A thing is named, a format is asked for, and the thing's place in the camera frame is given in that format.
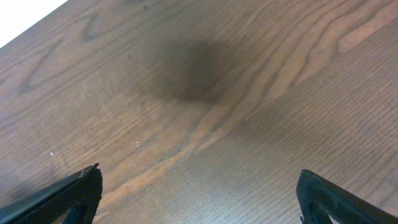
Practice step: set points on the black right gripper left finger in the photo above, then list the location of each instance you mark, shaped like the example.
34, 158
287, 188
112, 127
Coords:
76, 196

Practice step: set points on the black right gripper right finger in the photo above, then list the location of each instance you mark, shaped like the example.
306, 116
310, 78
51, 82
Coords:
321, 201

